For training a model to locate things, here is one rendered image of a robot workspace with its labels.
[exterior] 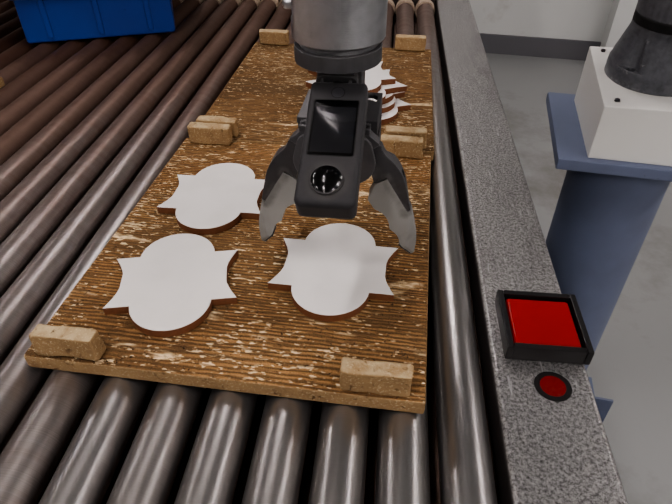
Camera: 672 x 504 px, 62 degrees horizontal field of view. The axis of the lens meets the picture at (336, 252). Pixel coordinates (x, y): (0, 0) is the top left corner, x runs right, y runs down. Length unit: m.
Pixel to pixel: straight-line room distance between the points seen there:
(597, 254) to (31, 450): 0.95
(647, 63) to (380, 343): 0.66
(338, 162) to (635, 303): 1.78
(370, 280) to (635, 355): 1.47
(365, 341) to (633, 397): 1.39
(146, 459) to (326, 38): 0.35
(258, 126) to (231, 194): 0.20
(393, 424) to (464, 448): 0.06
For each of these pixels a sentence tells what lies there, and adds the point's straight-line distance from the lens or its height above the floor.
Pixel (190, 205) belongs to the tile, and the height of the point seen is 0.95.
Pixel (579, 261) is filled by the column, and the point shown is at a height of 0.63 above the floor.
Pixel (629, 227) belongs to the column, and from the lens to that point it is 1.12.
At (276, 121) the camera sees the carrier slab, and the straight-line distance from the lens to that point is 0.87.
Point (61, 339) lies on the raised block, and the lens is 0.53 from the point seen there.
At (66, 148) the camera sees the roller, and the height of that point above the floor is 0.92.
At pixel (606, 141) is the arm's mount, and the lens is 0.97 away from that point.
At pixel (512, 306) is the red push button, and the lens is 0.57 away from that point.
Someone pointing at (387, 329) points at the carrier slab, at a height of 0.94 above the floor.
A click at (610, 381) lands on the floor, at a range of 1.84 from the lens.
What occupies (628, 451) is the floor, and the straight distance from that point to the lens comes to 1.71.
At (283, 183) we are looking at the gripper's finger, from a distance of 0.51.
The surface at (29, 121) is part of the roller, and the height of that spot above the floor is 0.92.
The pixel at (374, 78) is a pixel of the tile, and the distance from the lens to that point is 0.89.
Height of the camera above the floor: 1.31
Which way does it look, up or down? 39 degrees down
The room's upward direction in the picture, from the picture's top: straight up
